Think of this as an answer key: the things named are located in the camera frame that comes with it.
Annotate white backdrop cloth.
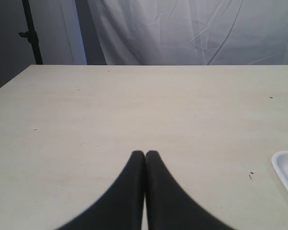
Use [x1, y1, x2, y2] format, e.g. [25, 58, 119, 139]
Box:
[60, 0, 288, 65]

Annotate black light stand pole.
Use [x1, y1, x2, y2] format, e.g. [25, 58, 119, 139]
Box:
[18, 0, 43, 65]

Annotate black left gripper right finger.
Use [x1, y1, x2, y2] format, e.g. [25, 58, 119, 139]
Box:
[145, 150, 232, 230]

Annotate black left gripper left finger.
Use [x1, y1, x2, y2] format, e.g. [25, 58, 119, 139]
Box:
[59, 150, 145, 230]

